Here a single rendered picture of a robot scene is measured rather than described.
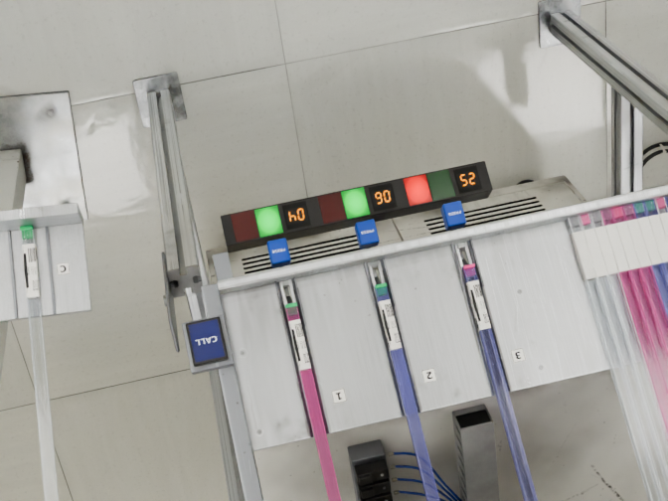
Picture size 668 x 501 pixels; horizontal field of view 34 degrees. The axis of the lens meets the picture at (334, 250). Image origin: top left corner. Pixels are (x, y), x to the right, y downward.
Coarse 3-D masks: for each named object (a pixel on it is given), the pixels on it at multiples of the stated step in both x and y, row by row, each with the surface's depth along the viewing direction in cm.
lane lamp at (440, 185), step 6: (426, 174) 137; (432, 174) 138; (438, 174) 138; (444, 174) 138; (432, 180) 137; (438, 180) 137; (444, 180) 137; (450, 180) 137; (432, 186) 137; (438, 186) 137; (444, 186) 137; (450, 186) 137; (432, 192) 137; (438, 192) 137; (444, 192) 137; (450, 192) 137; (432, 198) 137; (438, 198) 137; (444, 198) 137
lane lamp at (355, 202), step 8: (344, 192) 136; (352, 192) 136; (360, 192) 137; (344, 200) 136; (352, 200) 136; (360, 200) 136; (352, 208) 136; (360, 208) 136; (368, 208) 136; (352, 216) 136; (360, 216) 136
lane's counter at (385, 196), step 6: (378, 186) 137; (384, 186) 137; (390, 186) 137; (372, 192) 137; (378, 192) 137; (384, 192) 137; (390, 192) 137; (372, 198) 136; (378, 198) 136; (384, 198) 136; (390, 198) 136; (372, 204) 136; (378, 204) 136; (384, 204) 136; (390, 204) 136; (396, 204) 136; (378, 210) 136
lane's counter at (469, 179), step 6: (462, 168) 138; (468, 168) 138; (474, 168) 138; (456, 174) 138; (462, 174) 138; (468, 174) 138; (474, 174) 138; (456, 180) 137; (462, 180) 138; (468, 180) 138; (474, 180) 138; (462, 186) 137; (468, 186) 137; (474, 186) 137; (480, 186) 137; (462, 192) 137
